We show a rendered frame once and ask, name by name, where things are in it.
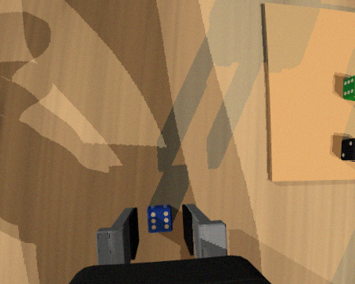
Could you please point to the blue die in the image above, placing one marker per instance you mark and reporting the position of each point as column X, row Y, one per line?
column 160, row 219

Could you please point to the black die with white pips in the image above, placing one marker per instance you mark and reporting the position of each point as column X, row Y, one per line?
column 348, row 150

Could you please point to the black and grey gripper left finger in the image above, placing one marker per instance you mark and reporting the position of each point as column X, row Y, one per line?
column 112, row 242

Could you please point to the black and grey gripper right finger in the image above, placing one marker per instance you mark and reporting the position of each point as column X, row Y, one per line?
column 203, row 237

